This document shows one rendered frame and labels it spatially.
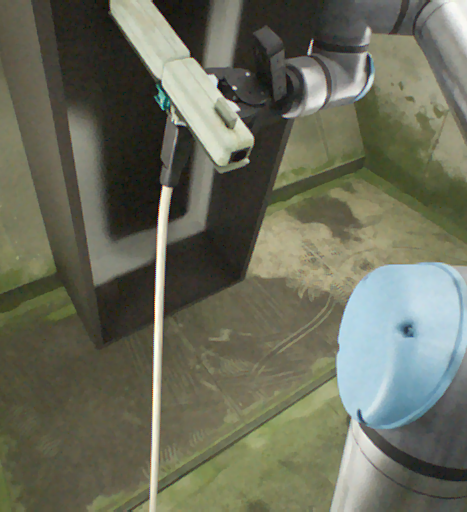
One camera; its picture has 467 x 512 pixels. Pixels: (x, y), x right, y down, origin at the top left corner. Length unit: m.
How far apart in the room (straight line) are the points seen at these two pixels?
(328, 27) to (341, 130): 2.39
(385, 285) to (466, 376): 0.07
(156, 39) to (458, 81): 0.37
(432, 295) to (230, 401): 1.60
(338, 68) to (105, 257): 1.21
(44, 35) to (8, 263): 1.60
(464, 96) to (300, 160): 2.32
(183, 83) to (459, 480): 0.48
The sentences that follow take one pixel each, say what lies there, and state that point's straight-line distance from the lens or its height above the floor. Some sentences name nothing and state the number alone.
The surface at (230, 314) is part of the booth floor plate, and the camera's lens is 2.12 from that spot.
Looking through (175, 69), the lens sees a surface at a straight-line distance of 0.58.
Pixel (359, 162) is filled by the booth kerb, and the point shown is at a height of 0.13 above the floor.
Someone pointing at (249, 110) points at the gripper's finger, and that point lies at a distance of 0.63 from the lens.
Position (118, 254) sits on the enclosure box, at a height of 0.53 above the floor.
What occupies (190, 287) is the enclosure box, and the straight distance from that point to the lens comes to 1.65.
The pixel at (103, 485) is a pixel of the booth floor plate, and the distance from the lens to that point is 1.77.
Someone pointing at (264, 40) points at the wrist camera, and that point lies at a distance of 0.61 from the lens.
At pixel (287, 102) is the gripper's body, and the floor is 1.40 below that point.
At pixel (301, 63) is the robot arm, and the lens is 0.72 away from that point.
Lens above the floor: 1.67
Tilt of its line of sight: 42 degrees down
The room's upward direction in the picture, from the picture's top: 2 degrees clockwise
